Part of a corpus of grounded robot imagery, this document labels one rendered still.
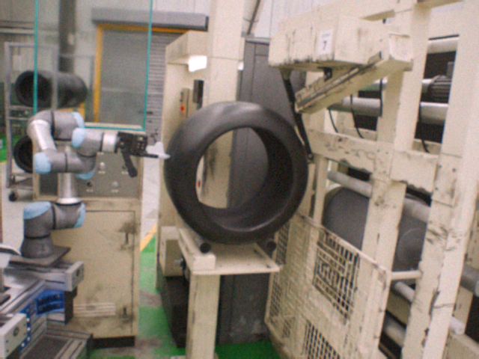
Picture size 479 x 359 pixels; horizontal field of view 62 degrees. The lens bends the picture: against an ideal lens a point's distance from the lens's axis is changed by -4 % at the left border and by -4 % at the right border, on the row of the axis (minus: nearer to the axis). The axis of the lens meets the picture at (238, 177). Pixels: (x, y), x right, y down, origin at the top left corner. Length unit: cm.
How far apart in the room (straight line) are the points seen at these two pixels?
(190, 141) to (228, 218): 51
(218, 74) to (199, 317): 121
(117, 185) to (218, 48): 91
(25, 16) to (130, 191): 1084
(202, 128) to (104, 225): 97
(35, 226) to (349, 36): 149
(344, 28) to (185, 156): 70
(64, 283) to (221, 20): 136
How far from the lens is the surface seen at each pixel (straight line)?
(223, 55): 191
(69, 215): 199
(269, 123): 158
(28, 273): 206
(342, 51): 143
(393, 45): 143
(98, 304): 247
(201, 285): 211
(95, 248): 233
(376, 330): 146
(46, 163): 158
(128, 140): 158
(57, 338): 236
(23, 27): 1279
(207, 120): 153
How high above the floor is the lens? 149
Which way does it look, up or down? 11 degrees down
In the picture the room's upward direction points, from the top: 5 degrees clockwise
